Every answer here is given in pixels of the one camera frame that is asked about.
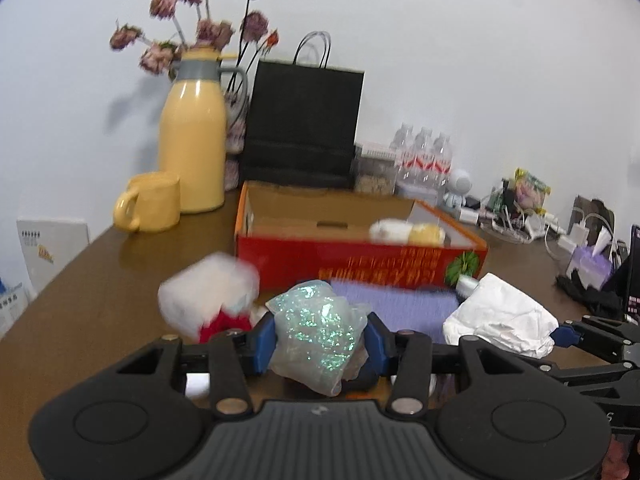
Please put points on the pink wrapped vase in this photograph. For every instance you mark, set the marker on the pink wrapped vase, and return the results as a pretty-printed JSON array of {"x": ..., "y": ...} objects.
[{"x": 235, "y": 135}]

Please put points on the black paper bag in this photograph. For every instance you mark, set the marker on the black paper bag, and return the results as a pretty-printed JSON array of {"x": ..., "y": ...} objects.
[{"x": 300, "y": 120}]

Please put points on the white robot toy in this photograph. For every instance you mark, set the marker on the white robot toy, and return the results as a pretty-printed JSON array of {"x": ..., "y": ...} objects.
[{"x": 460, "y": 180}]

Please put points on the white power adapter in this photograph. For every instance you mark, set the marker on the white power adapter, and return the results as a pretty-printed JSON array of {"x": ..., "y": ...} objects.
[{"x": 567, "y": 244}]

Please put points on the purple striped cloth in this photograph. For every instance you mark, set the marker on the purple striped cloth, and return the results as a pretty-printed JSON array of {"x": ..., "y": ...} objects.
[{"x": 400, "y": 305}]

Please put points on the brown pouch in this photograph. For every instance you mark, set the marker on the brown pouch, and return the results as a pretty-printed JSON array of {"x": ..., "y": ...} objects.
[{"x": 595, "y": 210}]

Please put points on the clear jar of seeds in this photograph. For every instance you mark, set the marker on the clear jar of seeds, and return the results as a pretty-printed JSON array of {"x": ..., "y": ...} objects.
[{"x": 375, "y": 180}]

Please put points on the bunch of dried roses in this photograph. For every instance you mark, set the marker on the bunch of dried roses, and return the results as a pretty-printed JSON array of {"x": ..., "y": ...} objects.
[{"x": 210, "y": 31}]

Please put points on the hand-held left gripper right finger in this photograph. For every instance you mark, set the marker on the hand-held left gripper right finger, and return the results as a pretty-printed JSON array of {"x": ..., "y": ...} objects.
[{"x": 375, "y": 346}]

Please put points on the white tissue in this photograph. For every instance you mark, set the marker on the white tissue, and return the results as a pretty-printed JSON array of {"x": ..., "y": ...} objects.
[{"x": 500, "y": 315}]

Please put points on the yellow thermos jug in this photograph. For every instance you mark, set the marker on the yellow thermos jug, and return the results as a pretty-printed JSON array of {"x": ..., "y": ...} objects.
[{"x": 192, "y": 150}]

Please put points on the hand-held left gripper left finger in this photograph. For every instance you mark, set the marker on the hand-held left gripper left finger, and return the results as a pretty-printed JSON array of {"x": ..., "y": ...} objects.
[{"x": 265, "y": 344}]

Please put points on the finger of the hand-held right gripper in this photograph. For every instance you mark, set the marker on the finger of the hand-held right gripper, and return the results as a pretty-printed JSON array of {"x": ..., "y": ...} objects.
[
  {"x": 595, "y": 379},
  {"x": 562, "y": 334}
]

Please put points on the black box with red print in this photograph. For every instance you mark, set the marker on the black box with red print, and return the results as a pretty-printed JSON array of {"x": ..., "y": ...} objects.
[{"x": 634, "y": 280}]

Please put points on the purple tissue pack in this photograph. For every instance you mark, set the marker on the purple tissue pack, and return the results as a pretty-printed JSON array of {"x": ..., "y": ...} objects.
[{"x": 587, "y": 265}]

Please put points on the red cardboard box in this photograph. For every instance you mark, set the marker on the red cardboard box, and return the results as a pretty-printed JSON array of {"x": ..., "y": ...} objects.
[{"x": 300, "y": 260}]

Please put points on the white charger block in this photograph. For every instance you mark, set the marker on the white charger block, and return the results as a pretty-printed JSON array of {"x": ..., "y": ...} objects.
[{"x": 469, "y": 216}]

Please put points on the black gloves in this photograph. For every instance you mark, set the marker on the black gloves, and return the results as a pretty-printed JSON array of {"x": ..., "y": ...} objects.
[{"x": 590, "y": 295}]

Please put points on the iridescent clear plastic bag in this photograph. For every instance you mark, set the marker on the iridescent clear plastic bag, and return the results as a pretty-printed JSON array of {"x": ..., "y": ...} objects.
[{"x": 310, "y": 330}]

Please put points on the yellow and white plush toy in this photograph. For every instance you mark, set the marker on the yellow and white plush toy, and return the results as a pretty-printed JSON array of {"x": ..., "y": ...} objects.
[{"x": 425, "y": 234}]

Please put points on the small black adapter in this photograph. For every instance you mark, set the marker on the small black adapter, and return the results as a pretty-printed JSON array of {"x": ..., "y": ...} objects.
[{"x": 473, "y": 202}]

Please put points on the black desk holder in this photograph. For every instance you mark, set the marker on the black desk holder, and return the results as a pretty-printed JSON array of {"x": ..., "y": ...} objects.
[{"x": 510, "y": 192}]

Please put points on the white and red soft bundle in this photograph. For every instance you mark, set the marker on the white and red soft bundle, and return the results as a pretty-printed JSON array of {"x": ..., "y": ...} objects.
[{"x": 205, "y": 285}]

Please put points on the yellow and pink snack packet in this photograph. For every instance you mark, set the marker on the yellow and pink snack packet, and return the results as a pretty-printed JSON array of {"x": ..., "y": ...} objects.
[{"x": 530, "y": 192}]

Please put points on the yellow mug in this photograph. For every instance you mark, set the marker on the yellow mug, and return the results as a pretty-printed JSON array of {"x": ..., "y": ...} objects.
[{"x": 155, "y": 205}]

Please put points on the white booklet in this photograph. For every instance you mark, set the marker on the white booklet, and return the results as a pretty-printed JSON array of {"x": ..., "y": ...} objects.
[{"x": 50, "y": 250}]

